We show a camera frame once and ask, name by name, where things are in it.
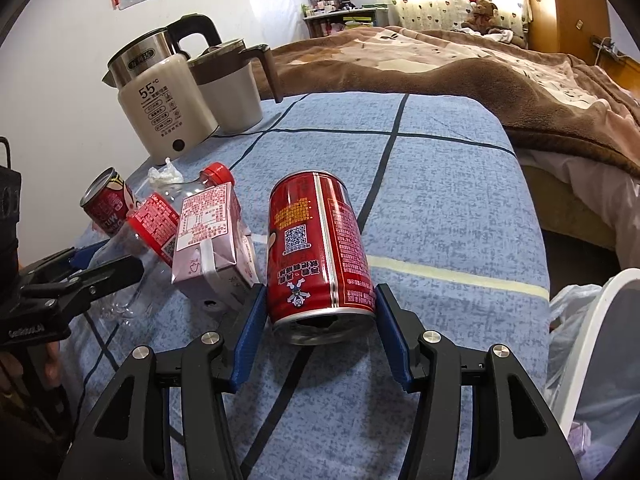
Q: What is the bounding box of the wall shelf with power strip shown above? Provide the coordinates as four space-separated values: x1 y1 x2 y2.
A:
590 35 626 58

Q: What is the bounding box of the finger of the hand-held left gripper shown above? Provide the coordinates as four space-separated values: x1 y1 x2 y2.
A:
19 239 112 287
19 255 147 312

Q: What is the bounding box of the black kettle power cable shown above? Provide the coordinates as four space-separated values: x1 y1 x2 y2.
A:
210 110 286 138

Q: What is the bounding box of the blue checked tablecloth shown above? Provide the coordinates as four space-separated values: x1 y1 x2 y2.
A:
57 91 551 480

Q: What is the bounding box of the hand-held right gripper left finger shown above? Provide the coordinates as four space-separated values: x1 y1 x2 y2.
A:
57 284 266 480

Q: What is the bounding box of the clear bin liner bag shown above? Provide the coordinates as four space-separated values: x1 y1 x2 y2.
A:
547 284 640 476

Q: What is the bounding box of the wooden wardrobe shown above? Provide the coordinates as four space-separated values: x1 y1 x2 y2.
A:
520 0 611 56

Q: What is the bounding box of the clear plastic bottle red label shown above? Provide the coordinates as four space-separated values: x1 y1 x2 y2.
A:
97 161 236 321

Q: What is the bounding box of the person's left hand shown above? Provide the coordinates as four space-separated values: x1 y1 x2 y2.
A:
42 343 64 384

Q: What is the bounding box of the crumpled white tissue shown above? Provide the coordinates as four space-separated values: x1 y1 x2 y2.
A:
146 157 183 188

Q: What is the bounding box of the pink drink carton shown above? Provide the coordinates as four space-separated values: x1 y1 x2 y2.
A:
171 182 261 313

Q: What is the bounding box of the red drink can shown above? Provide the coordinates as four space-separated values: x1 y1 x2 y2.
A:
265 170 377 348
80 167 136 238

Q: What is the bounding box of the white round trash bin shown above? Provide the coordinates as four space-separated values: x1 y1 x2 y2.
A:
550 267 640 480

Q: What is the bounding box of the brown teddy bear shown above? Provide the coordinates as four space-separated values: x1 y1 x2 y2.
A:
462 0 501 31

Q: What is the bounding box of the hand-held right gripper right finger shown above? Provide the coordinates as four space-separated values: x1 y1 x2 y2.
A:
375 282 583 480

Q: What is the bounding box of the pale pink duvet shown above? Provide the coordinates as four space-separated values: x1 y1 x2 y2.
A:
520 155 640 201

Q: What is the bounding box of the brown patterned blanket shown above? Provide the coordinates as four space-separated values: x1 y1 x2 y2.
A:
252 25 640 178

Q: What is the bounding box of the cream mug with brown lid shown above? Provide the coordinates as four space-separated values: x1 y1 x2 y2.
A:
187 39 283 135

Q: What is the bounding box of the wooden bed headboard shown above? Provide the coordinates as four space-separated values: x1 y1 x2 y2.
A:
607 52 640 78

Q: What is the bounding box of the cluttered small desk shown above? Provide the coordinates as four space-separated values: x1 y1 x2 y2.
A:
302 7 391 38

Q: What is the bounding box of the cream steel electric kettle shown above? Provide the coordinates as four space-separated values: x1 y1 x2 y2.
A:
102 13 223 157

